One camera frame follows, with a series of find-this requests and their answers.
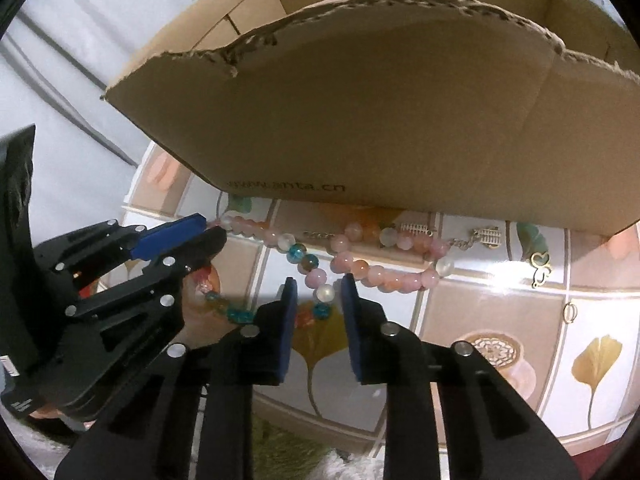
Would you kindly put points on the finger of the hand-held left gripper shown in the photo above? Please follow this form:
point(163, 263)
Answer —
point(170, 235)
point(200, 250)

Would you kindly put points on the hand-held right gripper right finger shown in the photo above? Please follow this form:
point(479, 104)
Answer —
point(352, 330)

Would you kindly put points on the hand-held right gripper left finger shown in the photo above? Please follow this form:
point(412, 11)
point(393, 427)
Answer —
point(287, 325)

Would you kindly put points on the brown cardboard box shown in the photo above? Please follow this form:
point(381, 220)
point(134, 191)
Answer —
point(375, 110)

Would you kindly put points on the green white fluffy rug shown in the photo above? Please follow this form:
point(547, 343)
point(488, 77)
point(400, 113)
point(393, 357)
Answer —
point(280, 440)

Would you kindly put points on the leaf and coffee print tablecloth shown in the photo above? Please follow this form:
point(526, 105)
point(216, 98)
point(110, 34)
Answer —
point(500, 305)

